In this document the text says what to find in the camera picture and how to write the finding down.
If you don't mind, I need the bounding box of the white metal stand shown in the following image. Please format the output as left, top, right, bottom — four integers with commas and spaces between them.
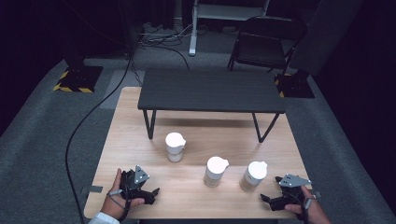
188, 0, 271, 57

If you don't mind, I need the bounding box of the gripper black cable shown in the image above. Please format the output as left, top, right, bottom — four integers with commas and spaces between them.
106, 186, 133, 222
286, 191, 312, 222

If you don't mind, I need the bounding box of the long black floor cable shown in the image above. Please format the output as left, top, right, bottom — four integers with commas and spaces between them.
64, 52, 134, 224

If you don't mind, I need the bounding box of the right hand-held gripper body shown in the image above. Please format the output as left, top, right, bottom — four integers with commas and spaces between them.
278, 173, 312, 206

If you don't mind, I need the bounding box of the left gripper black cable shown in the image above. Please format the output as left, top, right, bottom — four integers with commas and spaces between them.
106, 186, 133, 222

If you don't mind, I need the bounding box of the black folding chair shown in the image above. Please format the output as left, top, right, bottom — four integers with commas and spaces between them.
227, 16, 308, 75

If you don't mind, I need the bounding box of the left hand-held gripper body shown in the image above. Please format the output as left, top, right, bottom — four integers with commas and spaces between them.
120, 165, 153, 200

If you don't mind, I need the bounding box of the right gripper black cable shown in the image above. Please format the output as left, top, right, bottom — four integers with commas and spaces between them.
286, 191, 312, 222

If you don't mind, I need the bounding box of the grey curtain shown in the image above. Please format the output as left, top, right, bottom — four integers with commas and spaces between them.
289, 0, 364, 77

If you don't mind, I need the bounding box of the person's right hand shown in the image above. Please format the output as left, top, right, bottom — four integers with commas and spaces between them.
284, 186, 331, 224

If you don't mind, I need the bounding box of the black shelf with metal legs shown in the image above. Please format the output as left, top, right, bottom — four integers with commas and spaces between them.
137, 68, 287, 144

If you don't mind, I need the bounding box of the bundle of floor cables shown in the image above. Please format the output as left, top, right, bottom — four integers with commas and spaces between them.
138, 21, 192, 49

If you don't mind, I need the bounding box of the striped-edge black base plate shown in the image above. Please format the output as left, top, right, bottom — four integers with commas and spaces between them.
274, 72, 316, 99
52, 64, 104, 94

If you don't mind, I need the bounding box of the person's left hand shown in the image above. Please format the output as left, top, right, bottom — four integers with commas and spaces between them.
100, 168, 146, 220

